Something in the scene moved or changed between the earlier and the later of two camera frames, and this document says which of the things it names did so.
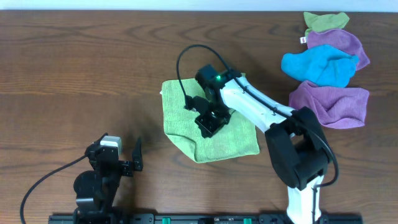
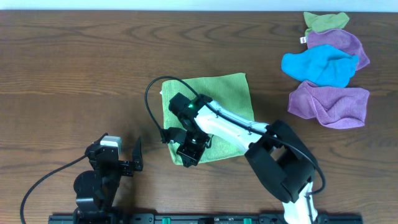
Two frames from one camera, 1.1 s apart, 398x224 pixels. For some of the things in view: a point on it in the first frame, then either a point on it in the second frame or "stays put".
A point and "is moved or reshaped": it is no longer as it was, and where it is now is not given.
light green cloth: (238, 137) is moved or reshaped
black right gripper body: (210, 123) → (189, 152)
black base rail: (194, 219) stays put
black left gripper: (125, 167) stays put
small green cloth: (326, 22) stays put
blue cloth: (321, 65) stays put
